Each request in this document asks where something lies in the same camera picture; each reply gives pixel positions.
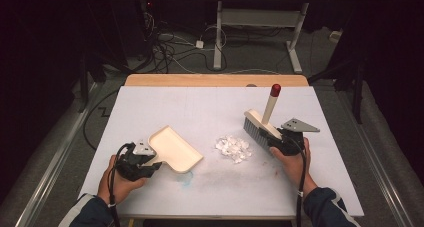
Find grey metal frame desk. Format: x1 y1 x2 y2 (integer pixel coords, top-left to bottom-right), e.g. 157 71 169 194
199 0 355 74

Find pile of white paper scraps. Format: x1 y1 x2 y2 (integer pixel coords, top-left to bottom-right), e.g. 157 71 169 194
214 135 253 165

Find wooden table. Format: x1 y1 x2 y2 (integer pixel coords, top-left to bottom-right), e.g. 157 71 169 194
124 73 310 88

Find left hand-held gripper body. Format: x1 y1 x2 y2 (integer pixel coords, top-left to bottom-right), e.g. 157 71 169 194
114 139 157 182

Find white foam board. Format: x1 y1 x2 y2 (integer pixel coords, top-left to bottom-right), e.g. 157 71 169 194
78 85 365 218

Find black stand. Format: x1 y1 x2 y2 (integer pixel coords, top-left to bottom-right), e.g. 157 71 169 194
308 53 365 125
78 53 92 113

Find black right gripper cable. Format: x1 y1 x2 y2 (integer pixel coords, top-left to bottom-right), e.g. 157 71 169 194
289 136 308 227

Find person's right hand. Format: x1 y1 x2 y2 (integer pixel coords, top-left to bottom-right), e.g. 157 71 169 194
269 137 318 198

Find person's left hand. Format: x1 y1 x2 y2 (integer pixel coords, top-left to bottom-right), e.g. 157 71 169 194
97 154 148 206

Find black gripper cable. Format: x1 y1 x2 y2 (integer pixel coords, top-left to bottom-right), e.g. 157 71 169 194
289 136 308 227
107 142 134 227

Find tangle of floor cables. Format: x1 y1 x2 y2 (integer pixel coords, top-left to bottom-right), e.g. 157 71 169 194
139 0 234 75

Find small white box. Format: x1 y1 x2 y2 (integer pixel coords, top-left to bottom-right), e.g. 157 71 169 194
329 30 344 43

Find metal floor rail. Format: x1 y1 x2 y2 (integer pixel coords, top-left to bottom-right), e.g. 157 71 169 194
14 81 104 227
336 86 416 227

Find cream hand brush red tip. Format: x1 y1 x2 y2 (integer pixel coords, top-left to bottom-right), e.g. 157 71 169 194
243 83 284 151

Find cream plastic dustpan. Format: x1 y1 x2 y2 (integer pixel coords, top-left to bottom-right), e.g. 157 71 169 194
146 125 205 174

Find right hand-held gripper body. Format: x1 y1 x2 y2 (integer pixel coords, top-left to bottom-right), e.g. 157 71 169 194
268 117 321 156

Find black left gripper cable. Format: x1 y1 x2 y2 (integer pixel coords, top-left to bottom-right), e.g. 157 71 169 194
107 142 134 227

